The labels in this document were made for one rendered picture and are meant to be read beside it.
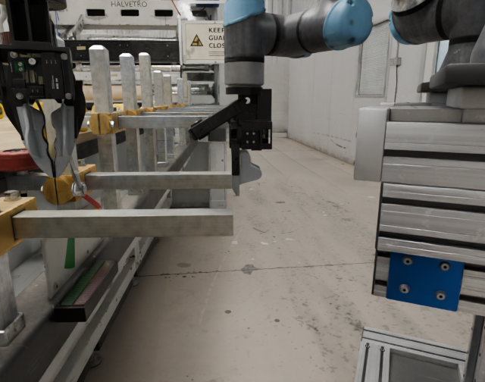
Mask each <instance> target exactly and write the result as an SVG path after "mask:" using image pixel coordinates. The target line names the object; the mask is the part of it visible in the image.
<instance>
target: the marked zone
mask: <svg viewBox="0 0 485 382"><path fill-rule="evenodd" d="M64 268H66V269H69V268H75V238H68V240H67V251H66V259H65V265H64Z"/></svg>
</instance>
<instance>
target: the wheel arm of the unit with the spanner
mask: <svg viewBox="0 0 485 382"><path fill-rule="evenodd" d="M46 176H47V174H46V173H34V172H29V173H28V174H25V175H17V176H16V175H13V174H10V175H8V176H6V181H7V186H8V191H9V190H17V191H19V193H20V194H23V193H28V192H27V191H34V190H41V187H42V186H43V184H44V183H45V182H46ZM85 178H86V187H87V190H109V189H232V172H231V171H180V172H90V173H88V174H86V175H85Z"/></svg>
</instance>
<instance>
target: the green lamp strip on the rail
mask: <svg viewBox="0 0 485 382"><path fill-rule="evenodd" d="M104 262H105V261H95V262H94V263H93V264H92V266H91V267H90V268H89V270H88V271H87V272H86V273H85V274H84V275H83V277H82V278H81V279H80V281H79V282H78V283H77V284H76V286H75V287H74V288H73V289H72V290H71V291H70V292H69V294H68V295H67V296H66V298H65V299H64V300H63V301H62V303H61V304H60V305H59V306H72V305H73V303H74V302H75V300H76V299H77V297H78V296H79V295H80V294H81V293H82V291H83V290H84V288H85V287H86V285H87V284H88V283H89V282H90V281H91V279H92V278H93V277H94V275H95V274H96V272H97V271H98V270H99V268H100V267H101V266H102V265H103V263H104Z"/></svg>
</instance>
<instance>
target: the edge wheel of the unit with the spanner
mask: <svg viewBox="0 0 485 382"><path fill-rule="evenodd" d="M37 168H39V166H38V165H37V164H36V163H35V161H34V160H33V158H32V157H31V155H30V154H29V152H28V151H27V149H26V148H24V149H21V148H13V149H4V150H0V171H2V172H13V175H16V176H17V175H25V174H28V171H30V170H34V169H37ZM20 197H27V193H23V194H20Z"/></svg>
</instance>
